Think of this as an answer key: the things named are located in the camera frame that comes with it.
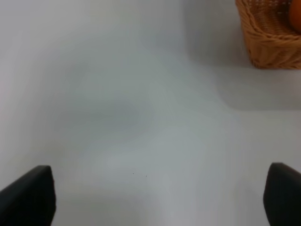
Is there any orange woven wicker basket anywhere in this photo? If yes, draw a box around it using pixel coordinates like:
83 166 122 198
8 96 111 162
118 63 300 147
235 0 301 69

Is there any orange with brown stem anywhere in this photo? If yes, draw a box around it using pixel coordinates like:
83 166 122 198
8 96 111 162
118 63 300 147
289 0 301 32

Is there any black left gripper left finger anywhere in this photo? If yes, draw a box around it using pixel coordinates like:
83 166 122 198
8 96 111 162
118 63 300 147
0 165 56 226

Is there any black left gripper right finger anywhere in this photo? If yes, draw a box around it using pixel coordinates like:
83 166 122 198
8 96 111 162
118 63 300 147
263 162 301 226

